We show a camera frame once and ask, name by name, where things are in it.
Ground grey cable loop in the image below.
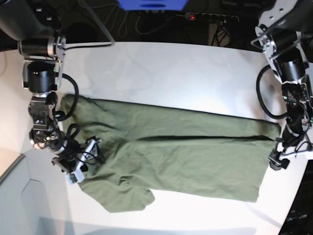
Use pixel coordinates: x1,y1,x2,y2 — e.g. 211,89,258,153
101,4,130,39

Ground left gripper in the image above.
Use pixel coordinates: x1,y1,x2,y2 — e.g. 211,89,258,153
268,137,313,171

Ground blue box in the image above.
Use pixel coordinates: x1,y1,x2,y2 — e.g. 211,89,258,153
118,0,188,11

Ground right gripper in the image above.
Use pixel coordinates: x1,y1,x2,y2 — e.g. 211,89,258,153
51,137,105,174

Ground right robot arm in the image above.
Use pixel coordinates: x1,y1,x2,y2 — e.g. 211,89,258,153
0,0,99,175

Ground black power strip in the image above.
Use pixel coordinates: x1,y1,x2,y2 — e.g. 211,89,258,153
184,12,240,24

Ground green t-shirt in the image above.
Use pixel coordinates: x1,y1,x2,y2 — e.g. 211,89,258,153
63,97,281,212

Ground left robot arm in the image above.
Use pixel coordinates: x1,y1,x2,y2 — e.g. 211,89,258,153
251,0,313,170

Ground yellow cable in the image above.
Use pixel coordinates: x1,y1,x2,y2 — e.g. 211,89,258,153
134,12,159,35

